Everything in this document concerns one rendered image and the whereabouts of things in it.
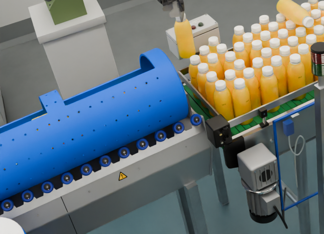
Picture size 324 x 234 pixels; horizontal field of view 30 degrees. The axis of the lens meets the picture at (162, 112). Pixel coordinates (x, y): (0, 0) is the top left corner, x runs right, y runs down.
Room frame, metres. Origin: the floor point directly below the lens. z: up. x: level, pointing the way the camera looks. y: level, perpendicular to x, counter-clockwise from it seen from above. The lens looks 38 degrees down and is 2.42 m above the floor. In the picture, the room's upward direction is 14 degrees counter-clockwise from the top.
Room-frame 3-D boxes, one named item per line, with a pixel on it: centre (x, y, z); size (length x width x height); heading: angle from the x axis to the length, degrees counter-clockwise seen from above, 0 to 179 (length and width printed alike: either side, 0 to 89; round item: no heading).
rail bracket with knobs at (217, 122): (1.66, -0.18, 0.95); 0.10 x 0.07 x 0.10; 16
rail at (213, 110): (1.86, -0.16, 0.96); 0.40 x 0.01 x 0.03; 16
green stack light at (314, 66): (1.60, -0.55, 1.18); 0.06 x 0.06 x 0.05
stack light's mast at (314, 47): (1.60, -0.55, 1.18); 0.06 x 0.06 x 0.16
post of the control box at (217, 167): (2.18, -0.21, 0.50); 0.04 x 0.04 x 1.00; 16
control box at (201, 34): (2.18, -0.21, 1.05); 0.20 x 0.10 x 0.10; 106
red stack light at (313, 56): (1.60, -0.55, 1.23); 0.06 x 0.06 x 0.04
